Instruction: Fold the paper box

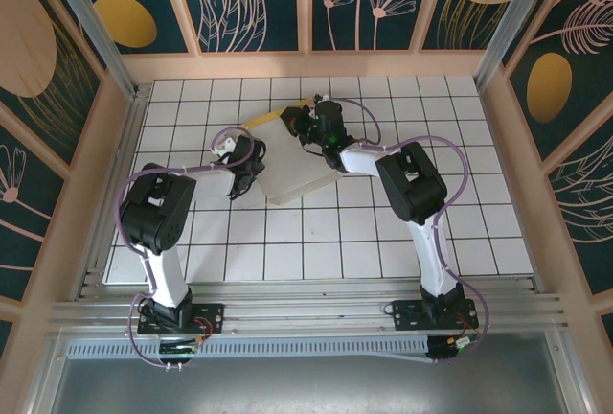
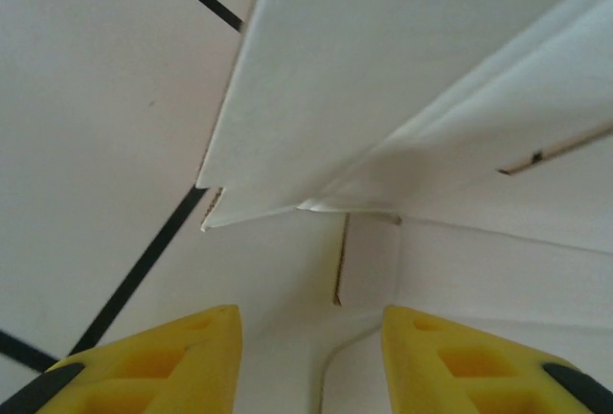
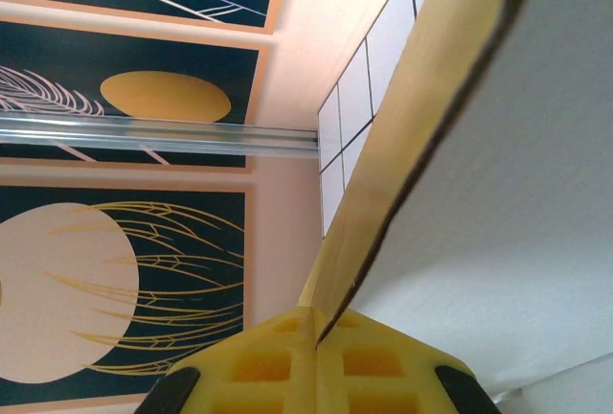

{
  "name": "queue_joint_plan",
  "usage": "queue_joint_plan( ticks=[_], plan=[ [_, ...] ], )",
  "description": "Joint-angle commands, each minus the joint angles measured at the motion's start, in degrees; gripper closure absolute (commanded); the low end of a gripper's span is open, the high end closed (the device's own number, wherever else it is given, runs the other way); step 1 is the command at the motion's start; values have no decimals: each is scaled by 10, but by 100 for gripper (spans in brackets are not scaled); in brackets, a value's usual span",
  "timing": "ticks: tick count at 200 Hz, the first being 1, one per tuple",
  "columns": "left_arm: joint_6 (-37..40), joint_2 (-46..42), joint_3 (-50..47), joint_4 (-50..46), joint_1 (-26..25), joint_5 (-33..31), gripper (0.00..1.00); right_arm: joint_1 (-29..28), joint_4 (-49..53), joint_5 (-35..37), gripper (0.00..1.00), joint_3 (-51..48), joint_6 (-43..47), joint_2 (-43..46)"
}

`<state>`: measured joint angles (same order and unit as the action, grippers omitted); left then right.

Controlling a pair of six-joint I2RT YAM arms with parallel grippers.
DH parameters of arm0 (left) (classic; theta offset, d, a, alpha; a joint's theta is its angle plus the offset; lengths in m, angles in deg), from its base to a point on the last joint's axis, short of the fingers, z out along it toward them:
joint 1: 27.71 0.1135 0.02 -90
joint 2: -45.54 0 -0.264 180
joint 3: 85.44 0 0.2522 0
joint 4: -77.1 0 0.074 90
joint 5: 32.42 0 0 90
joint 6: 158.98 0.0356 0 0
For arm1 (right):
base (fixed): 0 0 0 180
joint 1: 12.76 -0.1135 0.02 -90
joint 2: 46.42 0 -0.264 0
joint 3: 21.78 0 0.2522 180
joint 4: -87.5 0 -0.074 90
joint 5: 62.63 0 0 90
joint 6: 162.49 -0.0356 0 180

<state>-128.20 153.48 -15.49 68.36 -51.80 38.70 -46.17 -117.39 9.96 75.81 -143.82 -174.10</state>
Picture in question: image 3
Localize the aluminium corner post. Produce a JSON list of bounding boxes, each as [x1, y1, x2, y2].
[[0, 114, 321, 160]]

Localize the yellow and white paper box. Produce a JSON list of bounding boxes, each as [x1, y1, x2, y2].
[[300, 0, 613, 399]]

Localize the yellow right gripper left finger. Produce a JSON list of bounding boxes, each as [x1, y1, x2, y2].
[[146, 306, 321, 414]]

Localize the white gridded table mat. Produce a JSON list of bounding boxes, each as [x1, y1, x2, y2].
[[317, 0, 446, 241]]

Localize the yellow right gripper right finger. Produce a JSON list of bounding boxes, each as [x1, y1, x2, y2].
[[315, 309, 502, 414]]

